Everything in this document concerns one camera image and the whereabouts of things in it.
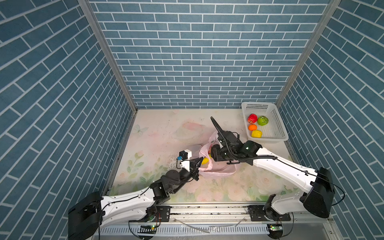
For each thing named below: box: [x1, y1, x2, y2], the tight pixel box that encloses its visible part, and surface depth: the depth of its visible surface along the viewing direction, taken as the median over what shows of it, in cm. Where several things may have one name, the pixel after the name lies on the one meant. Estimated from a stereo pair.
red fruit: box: [247, 113, 258, 124], surface depth 110 cm
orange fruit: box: [248, 124, 258, 131], surface depth 107 cm
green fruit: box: [257, 115, 269, 126], surface depth 107 cm
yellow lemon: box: [251, 129, 263, 138], surface depth 102 cm
